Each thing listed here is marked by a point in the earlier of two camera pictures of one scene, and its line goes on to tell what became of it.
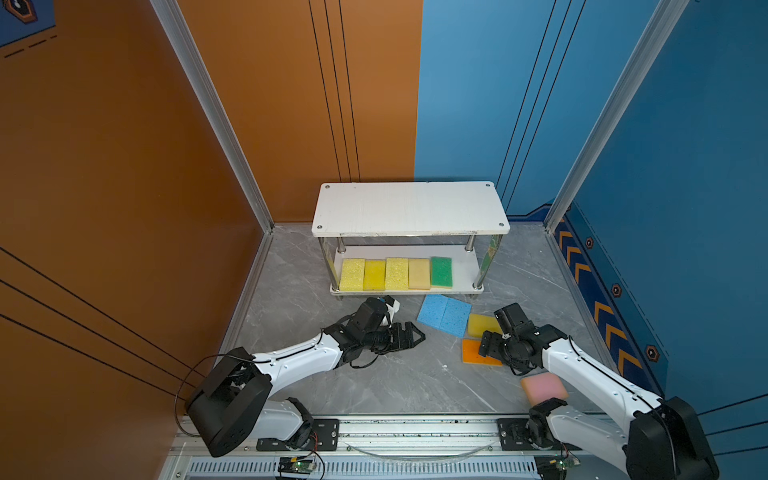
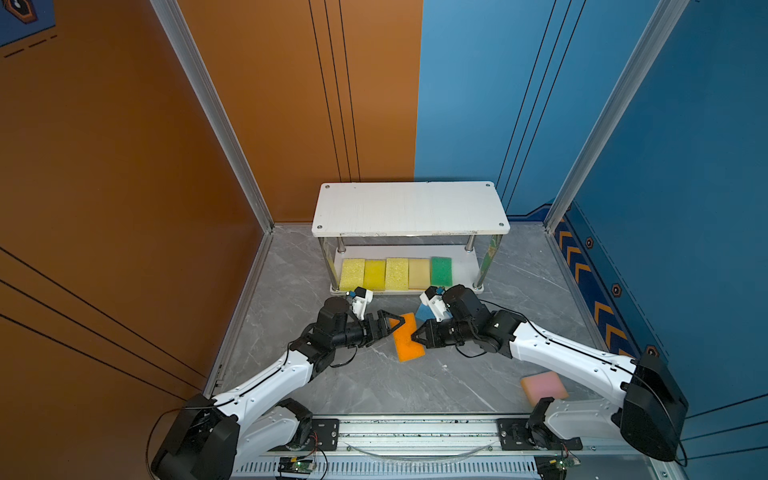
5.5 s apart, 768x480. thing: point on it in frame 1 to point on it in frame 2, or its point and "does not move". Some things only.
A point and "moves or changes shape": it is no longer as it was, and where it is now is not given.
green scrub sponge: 441,272 does not move
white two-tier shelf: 462,220 does not move
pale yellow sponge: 419,274 does not move
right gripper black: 490,349 to 431,338
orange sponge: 470,354 moves or changes shape
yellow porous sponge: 396,274 does not move
